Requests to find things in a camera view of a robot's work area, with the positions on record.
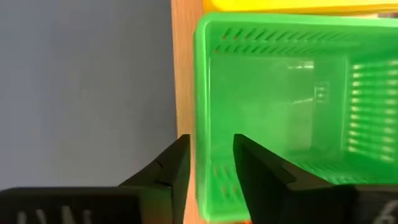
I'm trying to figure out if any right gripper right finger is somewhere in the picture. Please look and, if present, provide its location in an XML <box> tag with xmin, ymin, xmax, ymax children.
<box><xmin>233</xmin><ymin>133</ymin><xmax>333</xmax><ymax>224</ymax></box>

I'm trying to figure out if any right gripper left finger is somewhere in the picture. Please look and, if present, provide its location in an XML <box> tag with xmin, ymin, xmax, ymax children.
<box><xmin>118</xmin><ymin>133</ymin><xmax>192</xmax><ymax>224</ymax></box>

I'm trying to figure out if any green slotted plastic basket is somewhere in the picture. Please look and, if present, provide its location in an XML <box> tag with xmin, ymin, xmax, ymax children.
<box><xmin>193</xmin><ymin>12</ymin><xmax>398</xmax><ymax>223</ymax></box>

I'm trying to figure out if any low wooden shelf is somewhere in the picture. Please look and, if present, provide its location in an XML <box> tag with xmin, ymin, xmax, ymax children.
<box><xmin>170</xmin><ymin>0</ymin><xmax>206</xmax><ymax>224</ymax></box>

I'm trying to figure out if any yellow slotted plastic basket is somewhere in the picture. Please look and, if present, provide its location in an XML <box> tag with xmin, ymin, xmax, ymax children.
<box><xmin>202</xmin><ymin>0</ymin><xmax>398</xmax><ymax>16</ymax></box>

